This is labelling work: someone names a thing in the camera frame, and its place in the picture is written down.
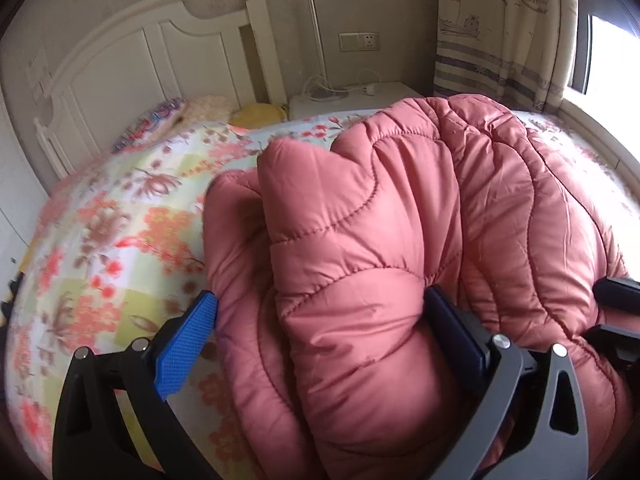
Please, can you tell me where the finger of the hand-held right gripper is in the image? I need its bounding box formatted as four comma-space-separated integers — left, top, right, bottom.
582, 324, 640, 367
593, 276, 640, 312

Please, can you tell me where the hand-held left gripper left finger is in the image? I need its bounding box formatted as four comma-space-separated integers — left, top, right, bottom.
52, 290, 219, 480

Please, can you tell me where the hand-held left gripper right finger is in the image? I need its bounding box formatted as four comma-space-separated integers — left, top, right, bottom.
424, 285, 588, 480

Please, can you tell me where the pink quilted jacket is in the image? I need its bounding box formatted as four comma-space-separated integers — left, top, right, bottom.
202, 95, 640, 480

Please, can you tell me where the floral bed sheet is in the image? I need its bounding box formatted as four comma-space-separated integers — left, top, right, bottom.
5, 110, 640, 480

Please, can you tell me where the colourful patterned pillow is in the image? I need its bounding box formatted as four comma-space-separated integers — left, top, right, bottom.
112, 97, 188, 153

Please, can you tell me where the window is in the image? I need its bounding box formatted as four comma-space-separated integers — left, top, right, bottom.
565, 0, 640, 161

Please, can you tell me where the beige fluffy pillow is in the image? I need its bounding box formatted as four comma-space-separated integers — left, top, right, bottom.
182, 95, 236, 123

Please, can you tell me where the yellow pillow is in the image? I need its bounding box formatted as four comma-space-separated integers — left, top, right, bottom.
230, 102, 288, 128

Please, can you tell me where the white nightstand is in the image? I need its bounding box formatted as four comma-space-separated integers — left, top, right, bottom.
289, 82, 423, 121

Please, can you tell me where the beige printed curtain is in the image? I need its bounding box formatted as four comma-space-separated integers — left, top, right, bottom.
432, 0, 578, 116

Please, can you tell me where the white wooden headboard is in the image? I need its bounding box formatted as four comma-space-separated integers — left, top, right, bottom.
32, 0, 288, 178

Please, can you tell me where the white desk lamp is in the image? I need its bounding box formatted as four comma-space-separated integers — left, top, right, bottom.
305, 0, 351, 102

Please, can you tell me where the white wall socket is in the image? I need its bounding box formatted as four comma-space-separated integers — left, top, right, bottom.
338, 32, 380, 52

